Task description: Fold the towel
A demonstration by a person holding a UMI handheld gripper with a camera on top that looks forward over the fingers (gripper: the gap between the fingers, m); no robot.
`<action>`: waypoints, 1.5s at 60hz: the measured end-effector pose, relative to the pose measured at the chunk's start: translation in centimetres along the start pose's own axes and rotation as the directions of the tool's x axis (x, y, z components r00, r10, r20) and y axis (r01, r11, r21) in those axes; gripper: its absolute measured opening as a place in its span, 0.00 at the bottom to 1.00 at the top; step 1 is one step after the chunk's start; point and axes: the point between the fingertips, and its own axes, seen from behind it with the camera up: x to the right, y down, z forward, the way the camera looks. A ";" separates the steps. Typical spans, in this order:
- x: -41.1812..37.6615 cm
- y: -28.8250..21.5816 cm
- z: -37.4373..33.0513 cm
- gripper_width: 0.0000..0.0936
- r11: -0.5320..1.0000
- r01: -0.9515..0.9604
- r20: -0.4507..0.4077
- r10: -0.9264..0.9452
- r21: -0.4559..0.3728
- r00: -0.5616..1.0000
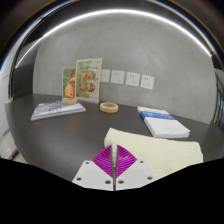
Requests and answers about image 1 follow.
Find orange card in wooden stand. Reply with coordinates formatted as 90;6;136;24
61;67;79;106

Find round wooden ring dish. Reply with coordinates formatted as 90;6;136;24
99;101;120;114

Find white and blue book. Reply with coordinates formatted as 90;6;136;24
136;106;191;140

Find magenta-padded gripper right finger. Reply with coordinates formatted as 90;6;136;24
113;144;156;191

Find curved white light strip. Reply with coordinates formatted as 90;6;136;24
14;8;213;69

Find cream yellow towel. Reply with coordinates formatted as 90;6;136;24
103;127;205;181

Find grey photo magazine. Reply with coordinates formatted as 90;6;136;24
30;100;87;122

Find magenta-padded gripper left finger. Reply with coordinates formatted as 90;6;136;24
72;145;116;191

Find green menu sign stand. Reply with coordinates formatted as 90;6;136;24
75;58;103;104

